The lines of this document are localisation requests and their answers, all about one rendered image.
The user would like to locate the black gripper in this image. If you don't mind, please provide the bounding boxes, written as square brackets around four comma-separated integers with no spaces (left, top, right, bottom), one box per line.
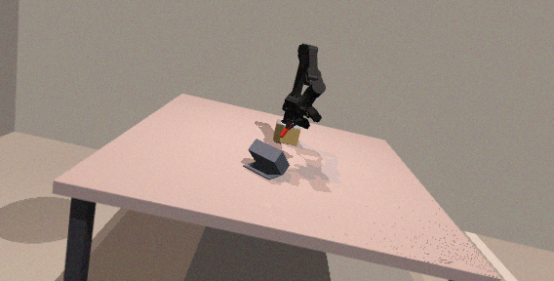
[285,96,313,131]

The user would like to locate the grey sloped panel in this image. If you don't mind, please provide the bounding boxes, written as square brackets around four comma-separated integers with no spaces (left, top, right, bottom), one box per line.
[243,139,290,180]

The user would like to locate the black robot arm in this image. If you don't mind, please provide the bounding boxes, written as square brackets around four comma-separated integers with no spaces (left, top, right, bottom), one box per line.
[282,43,326,124]

